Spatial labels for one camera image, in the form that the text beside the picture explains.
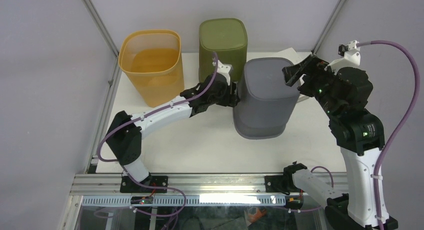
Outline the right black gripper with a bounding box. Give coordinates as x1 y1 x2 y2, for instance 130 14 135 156
281 53 342 118

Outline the grey slatted waste bin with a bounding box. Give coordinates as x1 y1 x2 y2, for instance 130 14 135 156
232 57 300 140

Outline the green slatted waste bin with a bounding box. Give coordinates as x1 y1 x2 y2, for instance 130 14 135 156
198 18 248 82

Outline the yellow slatted waste bin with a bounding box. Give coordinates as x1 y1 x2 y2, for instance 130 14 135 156
118 29 185 107

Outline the white perforated plastic basket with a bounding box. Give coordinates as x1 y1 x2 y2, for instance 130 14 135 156
273 47 301 64

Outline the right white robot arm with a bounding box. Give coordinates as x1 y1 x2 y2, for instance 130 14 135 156
280 54 399 230

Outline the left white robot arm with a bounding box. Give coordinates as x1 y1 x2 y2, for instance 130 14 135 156
103 73 239 193

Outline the orange object under table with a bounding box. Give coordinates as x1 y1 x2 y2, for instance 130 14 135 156
246 207 267 224

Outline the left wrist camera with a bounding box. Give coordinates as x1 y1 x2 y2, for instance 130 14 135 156
217 60 233 85

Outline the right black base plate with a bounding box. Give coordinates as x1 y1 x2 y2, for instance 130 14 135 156
264 175 301 195

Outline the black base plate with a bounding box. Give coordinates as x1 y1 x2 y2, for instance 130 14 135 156
264 175 301 195
119 175 169 194

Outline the white slotted cable duct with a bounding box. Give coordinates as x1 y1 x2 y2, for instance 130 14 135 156
81 193 286 208

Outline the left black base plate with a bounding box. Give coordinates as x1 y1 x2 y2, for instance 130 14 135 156
119 175 169 194

